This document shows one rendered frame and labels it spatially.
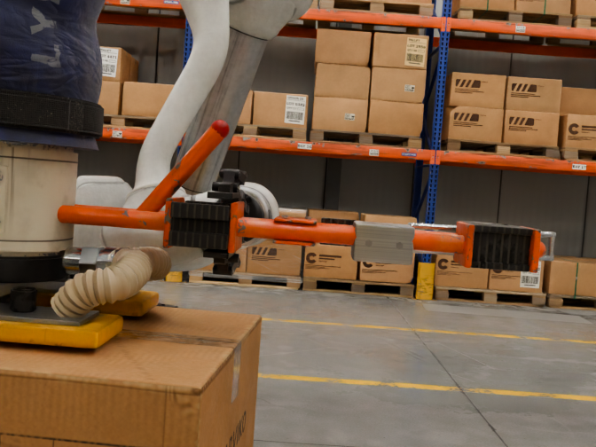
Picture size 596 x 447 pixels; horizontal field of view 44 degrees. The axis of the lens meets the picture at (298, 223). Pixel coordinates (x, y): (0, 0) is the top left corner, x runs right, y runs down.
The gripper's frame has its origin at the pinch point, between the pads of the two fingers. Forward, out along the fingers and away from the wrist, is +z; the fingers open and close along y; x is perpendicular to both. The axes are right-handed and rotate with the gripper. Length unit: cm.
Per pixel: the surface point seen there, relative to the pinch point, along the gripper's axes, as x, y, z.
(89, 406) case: 8.5, 16.7, 21.2
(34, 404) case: 13.8, 17.0, 20.9
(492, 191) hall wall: -229, -15, -849
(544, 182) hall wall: -293, -31, -851
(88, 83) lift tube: 16.4, -15.4, 2.0
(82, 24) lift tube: 17.5, -22.3, 1.7
